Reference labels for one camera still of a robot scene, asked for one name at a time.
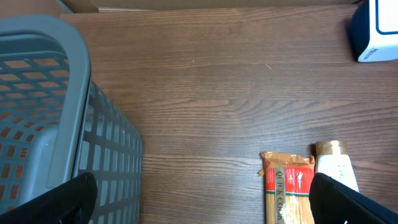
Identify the orange spaghetti packet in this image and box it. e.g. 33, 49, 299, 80
259, 152, 315, 224

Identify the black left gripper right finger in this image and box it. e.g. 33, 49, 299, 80
309, 173, 397, 224

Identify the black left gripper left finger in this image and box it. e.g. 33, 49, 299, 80
1, 172, 98, 224

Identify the white tube with gold cap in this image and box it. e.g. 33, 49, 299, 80
315, 140, 359, 192

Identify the grey mesh plastic basket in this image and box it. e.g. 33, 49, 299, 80
1, 15, 143, 223

